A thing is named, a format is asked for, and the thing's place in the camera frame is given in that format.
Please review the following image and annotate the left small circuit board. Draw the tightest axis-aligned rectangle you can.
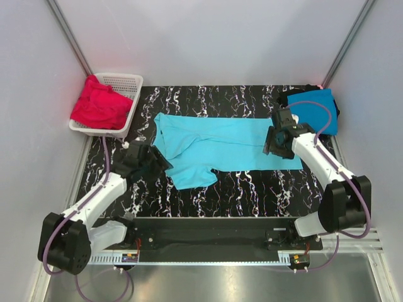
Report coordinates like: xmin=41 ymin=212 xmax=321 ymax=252
xmin=122 ymin=253 xmax=139 ymax=263

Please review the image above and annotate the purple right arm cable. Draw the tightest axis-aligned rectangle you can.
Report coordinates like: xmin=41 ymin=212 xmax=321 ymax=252
xmin=283 ymin=99 xmax=372 ymax=274

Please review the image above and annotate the white slotted cable duct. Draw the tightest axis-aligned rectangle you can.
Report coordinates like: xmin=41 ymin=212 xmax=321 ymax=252
xmin=88 ymin=252 xmax=123 ymax=265

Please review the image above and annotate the small circuit board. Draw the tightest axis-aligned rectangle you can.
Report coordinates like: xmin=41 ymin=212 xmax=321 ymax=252
xmin=292 ymin=254 xmax=310 ymax=264
xmin=122 ymin=253 xmax=139 ymax=263

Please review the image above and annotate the right small circuit board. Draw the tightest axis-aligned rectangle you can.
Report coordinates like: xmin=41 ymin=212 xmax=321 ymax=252
xmin=292 ymin=254 xmax=310 ymax=264

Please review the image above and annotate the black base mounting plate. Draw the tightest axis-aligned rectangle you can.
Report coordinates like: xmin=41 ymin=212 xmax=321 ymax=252
xmin=111 ymin=217 xmax=323 ymax=265

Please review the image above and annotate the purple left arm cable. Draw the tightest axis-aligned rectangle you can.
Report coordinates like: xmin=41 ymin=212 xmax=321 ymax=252
xmin=42 ymin=133 xmax=134 ymax=299

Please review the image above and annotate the folded black t shirt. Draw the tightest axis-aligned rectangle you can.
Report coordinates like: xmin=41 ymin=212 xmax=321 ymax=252
xmin=276 ymin=84 xmax=343 ymax=137

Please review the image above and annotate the aluminium corner post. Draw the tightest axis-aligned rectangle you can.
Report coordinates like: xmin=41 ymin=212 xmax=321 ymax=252
xmin=45 ymin=0 xmax=93 ymax=76
xmin=322 ymin=0 xmax=377 ymax=88

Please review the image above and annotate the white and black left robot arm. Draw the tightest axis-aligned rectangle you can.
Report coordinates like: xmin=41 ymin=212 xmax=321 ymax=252
xmin=37 ymin=141 xmax=172 ymax=276

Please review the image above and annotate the red t shirt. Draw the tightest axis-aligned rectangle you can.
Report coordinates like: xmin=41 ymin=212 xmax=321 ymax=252
xmin=70 ymin=75 xmax=133 ymax=130

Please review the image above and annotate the aluminium front frame rail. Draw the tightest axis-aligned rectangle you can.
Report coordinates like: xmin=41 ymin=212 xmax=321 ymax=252
xmin=48 ymin=221 xmax=380 ymax=259

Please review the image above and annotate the left aluminium corner post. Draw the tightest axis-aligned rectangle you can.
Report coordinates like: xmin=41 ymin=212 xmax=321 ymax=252
xmin=45 ymin=0 xmax=93 ymax=76

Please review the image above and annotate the light cyan t shirt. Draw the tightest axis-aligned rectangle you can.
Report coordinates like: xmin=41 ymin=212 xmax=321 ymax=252
xmin=153 ymin=113 xmax=302 ymax=190

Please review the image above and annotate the white plastic basket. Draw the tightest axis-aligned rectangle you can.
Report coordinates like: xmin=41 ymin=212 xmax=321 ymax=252
xmin=69 ymin=72 xmax=143 ymax=138

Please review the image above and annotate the right aluminium corner post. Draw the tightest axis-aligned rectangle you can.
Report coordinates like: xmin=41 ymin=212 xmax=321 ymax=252
xmin=322 ymin=0 xmax=377 ymax=88

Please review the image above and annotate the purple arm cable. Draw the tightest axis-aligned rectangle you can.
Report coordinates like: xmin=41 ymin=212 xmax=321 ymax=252
xmin=283 ymin=99 xmax=372 ymax=274
xmin=42 ymin=133 xmax=134 ymax=299

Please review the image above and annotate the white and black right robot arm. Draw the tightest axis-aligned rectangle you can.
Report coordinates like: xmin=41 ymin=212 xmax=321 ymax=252
xmin=263 ymin=108 xmax=372 ymax=250

